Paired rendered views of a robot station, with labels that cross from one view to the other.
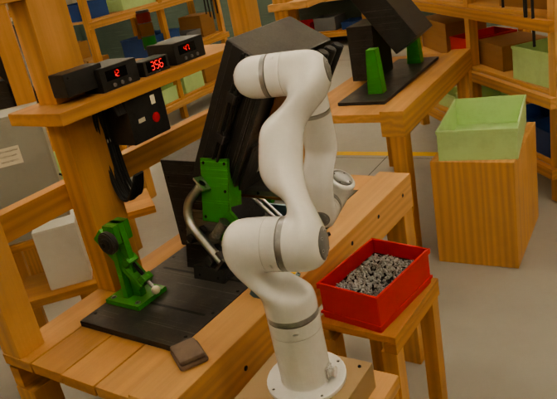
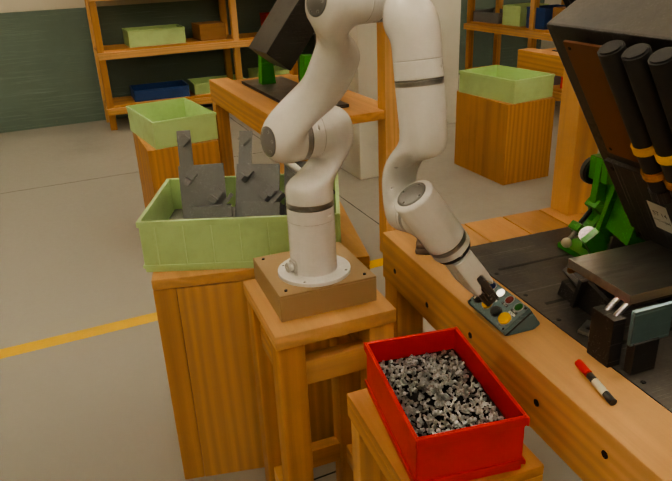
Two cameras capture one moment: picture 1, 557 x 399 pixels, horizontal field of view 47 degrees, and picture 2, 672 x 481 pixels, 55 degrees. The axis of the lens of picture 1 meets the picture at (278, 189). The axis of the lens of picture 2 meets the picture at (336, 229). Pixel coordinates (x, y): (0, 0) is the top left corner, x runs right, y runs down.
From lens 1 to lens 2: 247 cm
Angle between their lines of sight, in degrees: 109
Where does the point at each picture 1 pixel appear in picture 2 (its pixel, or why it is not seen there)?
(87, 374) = (485, 223)
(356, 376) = (278, 286)
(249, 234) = not seen: hidden behind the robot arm
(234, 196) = (619, 223)
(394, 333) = (354, 397)
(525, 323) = not seen: outside the picture
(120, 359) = (488, 235)
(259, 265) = not seen: hidden behind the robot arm
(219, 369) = (410, 267)
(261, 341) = (443, 310)
